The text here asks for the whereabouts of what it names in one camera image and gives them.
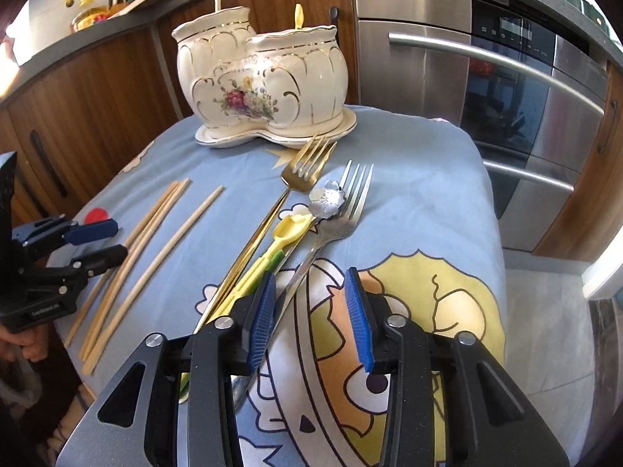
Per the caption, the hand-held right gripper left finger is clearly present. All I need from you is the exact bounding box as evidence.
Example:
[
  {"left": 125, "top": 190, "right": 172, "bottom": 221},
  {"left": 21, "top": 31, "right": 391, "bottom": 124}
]
[{"left": 95, "top": 272, "right": 278, "bottom": 467}]

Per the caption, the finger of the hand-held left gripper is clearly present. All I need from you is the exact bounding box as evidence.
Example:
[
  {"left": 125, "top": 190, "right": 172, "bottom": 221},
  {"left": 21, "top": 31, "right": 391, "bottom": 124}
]
[
  {"left": 14, "top": 218, "right": 120, "bottom": 255},
  {"left": 46, "top": 245, "right": 128, "bottom": 293}
]

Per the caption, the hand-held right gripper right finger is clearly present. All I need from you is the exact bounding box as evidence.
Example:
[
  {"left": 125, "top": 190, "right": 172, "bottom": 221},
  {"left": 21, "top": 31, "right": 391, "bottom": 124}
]
[{"left": 345, "top": 267, "right": 536, "bottom": 467}]

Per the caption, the wooden chopstick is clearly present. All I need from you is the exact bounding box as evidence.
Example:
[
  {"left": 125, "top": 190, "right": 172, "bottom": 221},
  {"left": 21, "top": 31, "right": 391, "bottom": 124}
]
[
  {"left": 78, "top": 180, "right": 186, "bottom": 361},
  {"left": 64, "top": 181, "right": 180, "bottom": 348},
  {"left": 80, "top": 178, "right": 192, "bottom": 368},
  {"left": 82, "top": 185, "right": 225, "bottom": 376}
]

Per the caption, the green plastic utensil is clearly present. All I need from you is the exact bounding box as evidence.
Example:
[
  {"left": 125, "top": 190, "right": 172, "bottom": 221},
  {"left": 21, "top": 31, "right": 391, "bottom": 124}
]
[{"left": 178, "top": 249, "right": 285, "bottom": 404}]

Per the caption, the yellow plastic spoon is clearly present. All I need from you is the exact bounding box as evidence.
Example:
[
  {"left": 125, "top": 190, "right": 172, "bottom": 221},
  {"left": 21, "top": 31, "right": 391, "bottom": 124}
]
[{"left": 207, "top": 213, "right": 313, "bottom": 322}]

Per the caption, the silver fork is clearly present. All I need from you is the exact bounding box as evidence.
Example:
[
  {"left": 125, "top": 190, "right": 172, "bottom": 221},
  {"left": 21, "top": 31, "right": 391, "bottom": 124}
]
[{"left": 229, "top": 160, "right": 375, "bottom": 412}]

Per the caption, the silver flower spoon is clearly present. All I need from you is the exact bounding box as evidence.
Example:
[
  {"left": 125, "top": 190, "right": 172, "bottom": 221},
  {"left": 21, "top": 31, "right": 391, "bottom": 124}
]
[{"left": 280, "top": 180, "right": 347, "bottom": 249}]

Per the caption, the gold fork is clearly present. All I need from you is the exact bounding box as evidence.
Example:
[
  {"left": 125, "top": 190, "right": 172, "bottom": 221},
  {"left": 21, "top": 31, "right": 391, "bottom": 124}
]
[{"left": 192, "top": 135, "right": 338, "bottom": 336}]

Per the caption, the white floral ceramic utensil holder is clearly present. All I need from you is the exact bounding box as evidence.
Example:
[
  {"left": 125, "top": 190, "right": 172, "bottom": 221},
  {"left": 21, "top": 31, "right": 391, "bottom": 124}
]
[{"left": 171, "top": 5, "right": 348, "bottom": 130}]

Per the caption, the person's left hand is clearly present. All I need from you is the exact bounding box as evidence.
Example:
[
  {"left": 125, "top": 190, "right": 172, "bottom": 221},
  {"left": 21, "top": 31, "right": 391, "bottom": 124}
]
[{"left": 0, "top": 323, "right": 49, "bottom": 363}]

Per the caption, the beige plaid blanket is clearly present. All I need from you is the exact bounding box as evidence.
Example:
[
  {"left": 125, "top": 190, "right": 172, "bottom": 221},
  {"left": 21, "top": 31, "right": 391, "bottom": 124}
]
[{"left": 46, "top": 384, "right": 98, "bottom": 448}]

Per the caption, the blue cartoon printed cloth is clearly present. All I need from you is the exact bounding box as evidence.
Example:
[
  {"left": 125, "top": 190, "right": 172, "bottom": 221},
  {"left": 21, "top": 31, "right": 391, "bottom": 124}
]
[{"left": 49, "top": 104, "right": 507, "bottom": 467}]

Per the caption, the white ceramic tray gold rim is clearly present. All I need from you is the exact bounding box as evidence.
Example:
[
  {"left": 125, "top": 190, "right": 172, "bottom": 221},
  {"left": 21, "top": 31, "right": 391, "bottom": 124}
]
[{"left": 195, "top": 107, "right": 358, "bottom": 149}]

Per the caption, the grey kitchen countertop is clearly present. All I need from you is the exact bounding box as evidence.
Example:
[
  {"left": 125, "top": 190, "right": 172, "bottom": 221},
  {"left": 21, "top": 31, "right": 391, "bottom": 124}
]
[{"left": 0, "top": 0, "right": 623, "bottom": 103}]

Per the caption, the yellow bowl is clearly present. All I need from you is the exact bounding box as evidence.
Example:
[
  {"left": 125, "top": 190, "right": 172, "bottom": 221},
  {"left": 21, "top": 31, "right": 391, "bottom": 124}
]
[{"left": 72, "top": 7, "right": 110, "bottom": 33}]

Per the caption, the wooden side cabinet panel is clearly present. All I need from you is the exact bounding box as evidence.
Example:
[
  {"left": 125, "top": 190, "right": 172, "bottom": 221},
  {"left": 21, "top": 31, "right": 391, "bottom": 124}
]
[{"left": 533, "top": 53, "right": 623, "bottom": 264}]

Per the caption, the stainless steel oven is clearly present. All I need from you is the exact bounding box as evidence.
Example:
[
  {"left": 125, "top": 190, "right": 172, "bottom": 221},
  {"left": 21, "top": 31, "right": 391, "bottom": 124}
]
[{"left": 354, "top": 0, "right": 611, "bottom": 254}]

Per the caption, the short steel oven handle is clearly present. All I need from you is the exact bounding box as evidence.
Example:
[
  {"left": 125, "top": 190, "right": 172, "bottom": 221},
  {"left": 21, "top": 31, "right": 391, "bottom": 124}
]
[{"left": 481, "top": 158, "right": 576, "bottom": 193}]

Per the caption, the long steel oven handle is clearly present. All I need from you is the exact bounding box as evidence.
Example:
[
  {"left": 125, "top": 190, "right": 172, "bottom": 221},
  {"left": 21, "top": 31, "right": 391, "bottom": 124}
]
[{"left": 388, "top": 32, "right": 607, "bottom": 118}]

